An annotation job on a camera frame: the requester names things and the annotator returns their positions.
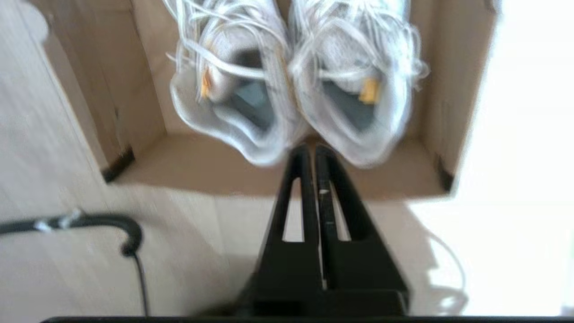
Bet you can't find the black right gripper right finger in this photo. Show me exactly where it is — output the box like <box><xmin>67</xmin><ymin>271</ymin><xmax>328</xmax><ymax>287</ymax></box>
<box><xmin>315</xmin><ymin>144</ymin><xmax>412</xmax><ymax>317</ymax></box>

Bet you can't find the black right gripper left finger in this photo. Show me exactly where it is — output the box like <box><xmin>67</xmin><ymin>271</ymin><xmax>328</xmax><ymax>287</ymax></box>
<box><xmin>252</xmin><ymin>144</ymin><xmax>322</xmax><ymax>317</ymax></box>

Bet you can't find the white laced sneaker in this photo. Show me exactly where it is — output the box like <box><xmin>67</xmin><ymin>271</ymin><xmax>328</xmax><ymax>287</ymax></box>
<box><xmin>164</xmin><ymin>0</ymin><xmax>299</xmax><ymax>167</ymax></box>
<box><xmin>287</xmin><ymin>0</ymin><xmax>430</xmax><ymax>170</ymax></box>

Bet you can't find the brown cardboard shoe box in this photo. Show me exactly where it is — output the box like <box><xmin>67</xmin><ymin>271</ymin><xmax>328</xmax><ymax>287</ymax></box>
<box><xmin>27</xmin><ymin>0</ymin><xmax>502</xmax><ymax>201</ymax></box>

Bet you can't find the black corrugated conduit taped midway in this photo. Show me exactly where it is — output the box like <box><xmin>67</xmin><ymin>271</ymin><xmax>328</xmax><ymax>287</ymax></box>
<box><xmin>0</xmin><ymin>211</ymin><xmax>149</xmax><ymax>317</ymax></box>

